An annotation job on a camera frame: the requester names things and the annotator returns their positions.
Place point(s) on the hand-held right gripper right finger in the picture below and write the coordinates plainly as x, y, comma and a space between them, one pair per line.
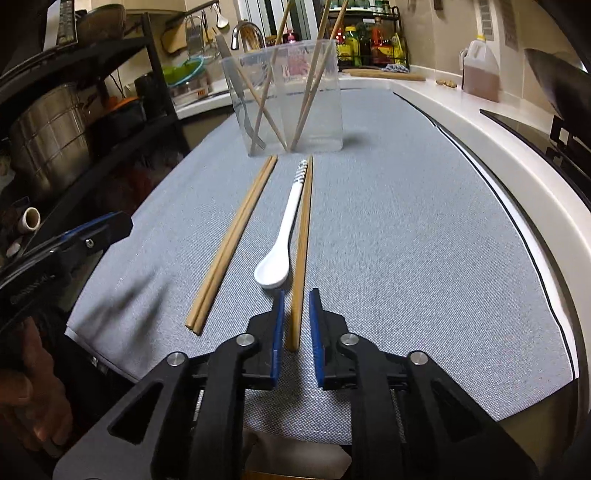
316, 337

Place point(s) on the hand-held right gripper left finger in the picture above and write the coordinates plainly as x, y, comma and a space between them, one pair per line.
278, 332

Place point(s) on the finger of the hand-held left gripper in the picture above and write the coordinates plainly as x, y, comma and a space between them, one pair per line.
74, 234
106, 230

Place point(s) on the wooden chopstick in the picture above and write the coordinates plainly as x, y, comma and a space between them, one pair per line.
240, 240
258, 104
272, 69
310, 74
231, 240
302, 258
321, 69

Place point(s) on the clear plastic container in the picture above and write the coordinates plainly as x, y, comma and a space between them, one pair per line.
332, 92

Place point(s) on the person's left hand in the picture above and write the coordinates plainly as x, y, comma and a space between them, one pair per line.
32, 392

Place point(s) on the small white cup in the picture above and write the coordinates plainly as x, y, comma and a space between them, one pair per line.
32, 219

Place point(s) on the large steel pot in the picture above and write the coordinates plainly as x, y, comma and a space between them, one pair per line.
46, 134

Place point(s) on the grey fabric mat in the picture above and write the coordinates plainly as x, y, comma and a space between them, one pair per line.
415, 230

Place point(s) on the black shelf rack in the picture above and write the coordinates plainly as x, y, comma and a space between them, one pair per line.
159, 92

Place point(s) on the green colander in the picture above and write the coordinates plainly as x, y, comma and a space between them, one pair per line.
180, 74

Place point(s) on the dark bowl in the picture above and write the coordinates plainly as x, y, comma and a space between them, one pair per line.
101, 21

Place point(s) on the metal grater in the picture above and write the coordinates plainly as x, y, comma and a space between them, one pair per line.
196, 32

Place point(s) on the chrome faucet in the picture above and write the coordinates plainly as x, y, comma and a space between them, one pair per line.
238, 32

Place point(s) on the white hanging ladle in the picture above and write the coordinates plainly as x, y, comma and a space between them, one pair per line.
222, 21

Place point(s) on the pink detergent bottle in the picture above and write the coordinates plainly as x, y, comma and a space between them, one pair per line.
292, 37

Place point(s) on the wooden rolling pin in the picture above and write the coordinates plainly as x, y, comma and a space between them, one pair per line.
383, 74

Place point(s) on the garlic cloves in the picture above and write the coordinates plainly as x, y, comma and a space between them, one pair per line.
445, 83

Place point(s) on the window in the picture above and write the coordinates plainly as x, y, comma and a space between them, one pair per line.
304, 14

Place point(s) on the black gas stove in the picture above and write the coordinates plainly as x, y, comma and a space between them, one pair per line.
531, 134

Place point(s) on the row of sauce bottles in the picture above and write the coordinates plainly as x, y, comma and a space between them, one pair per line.
369, 44

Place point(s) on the black spice rack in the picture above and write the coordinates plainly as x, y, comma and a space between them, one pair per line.
406, 41

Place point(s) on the cooking oil jug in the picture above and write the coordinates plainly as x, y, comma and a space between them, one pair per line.
480, 74

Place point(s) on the row of spice jars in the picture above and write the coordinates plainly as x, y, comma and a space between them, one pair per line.
369, 5

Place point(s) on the range hood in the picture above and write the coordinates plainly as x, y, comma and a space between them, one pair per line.
568, 23

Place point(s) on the white wall grille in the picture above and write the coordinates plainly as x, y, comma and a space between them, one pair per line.
510, 23
483, 18

